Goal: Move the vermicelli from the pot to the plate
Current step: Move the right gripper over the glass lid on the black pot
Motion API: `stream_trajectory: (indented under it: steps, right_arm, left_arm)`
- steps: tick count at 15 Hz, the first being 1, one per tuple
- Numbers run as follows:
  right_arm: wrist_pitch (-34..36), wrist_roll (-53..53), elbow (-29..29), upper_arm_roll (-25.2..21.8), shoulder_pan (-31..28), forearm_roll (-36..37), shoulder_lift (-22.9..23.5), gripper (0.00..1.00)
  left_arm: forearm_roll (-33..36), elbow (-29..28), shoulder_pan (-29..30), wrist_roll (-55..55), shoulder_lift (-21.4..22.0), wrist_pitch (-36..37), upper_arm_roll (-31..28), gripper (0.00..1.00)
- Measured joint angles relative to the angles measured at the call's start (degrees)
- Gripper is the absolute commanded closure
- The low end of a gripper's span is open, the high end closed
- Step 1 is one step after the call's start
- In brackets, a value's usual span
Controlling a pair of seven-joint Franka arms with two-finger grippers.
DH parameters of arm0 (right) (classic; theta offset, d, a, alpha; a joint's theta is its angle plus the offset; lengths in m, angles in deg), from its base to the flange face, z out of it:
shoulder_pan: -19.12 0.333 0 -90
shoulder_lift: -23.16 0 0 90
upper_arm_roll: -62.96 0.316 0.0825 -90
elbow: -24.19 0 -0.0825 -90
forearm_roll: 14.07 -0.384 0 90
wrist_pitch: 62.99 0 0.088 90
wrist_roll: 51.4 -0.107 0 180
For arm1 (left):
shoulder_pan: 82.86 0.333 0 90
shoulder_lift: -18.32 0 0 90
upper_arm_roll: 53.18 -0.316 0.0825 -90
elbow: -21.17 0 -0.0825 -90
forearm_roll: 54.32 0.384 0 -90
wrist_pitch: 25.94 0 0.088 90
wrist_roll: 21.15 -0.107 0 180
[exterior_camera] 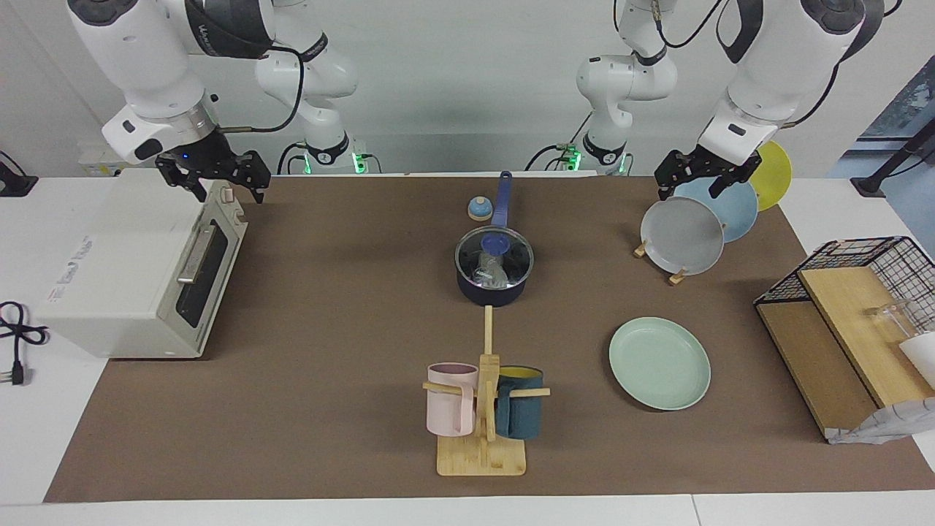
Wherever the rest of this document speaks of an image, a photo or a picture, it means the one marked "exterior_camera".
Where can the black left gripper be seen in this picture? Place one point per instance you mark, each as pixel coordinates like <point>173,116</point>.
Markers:
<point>701,162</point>

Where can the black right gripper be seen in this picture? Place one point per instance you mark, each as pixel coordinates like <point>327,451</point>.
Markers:
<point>208,157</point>

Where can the glass lid with blue knob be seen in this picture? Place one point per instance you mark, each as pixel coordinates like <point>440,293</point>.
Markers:
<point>494,256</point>

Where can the clear plastic bag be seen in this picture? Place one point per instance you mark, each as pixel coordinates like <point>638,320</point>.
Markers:
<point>491,272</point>

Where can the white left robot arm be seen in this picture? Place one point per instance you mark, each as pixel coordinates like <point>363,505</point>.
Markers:
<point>774,66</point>

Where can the light blue plate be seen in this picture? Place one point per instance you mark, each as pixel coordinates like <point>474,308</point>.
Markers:
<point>736,208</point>

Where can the grey plate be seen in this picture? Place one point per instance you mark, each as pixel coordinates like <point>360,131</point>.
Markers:
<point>681,235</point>

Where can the yellow plate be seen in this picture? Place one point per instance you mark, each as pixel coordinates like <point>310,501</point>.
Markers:
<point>776,175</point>

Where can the wooden plate rack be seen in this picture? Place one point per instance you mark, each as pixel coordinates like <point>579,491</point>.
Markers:
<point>678,277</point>

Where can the mint green plate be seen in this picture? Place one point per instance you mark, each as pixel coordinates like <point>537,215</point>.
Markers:
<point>659,363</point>

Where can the white toaster oven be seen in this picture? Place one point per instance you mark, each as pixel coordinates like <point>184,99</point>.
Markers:
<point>117,270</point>

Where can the dark blue saucepan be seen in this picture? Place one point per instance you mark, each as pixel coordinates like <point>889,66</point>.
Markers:
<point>501,201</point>

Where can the black angled stand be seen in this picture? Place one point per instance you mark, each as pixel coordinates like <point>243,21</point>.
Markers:
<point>887,164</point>

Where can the light bamboo board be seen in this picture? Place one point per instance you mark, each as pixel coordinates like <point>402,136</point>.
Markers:
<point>847,321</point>

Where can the clear glass cup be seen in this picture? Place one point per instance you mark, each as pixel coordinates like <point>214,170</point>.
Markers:
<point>887,321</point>

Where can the brown table mat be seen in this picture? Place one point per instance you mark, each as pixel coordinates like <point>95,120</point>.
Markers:
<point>329,409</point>

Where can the white cup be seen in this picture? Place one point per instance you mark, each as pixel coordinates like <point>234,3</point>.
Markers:
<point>922,358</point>

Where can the teal mug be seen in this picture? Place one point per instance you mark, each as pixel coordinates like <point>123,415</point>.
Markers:
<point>520,418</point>

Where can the pink mug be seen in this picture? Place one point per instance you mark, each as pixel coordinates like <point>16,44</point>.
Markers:
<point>447,409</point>

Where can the wooden mug tree stand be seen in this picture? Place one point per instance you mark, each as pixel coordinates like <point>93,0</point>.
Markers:
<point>481,456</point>

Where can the white wall power strip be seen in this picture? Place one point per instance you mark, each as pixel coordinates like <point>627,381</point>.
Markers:
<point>95,164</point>

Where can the black clamp mount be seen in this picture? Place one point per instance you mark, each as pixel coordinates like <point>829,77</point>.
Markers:
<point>14,183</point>

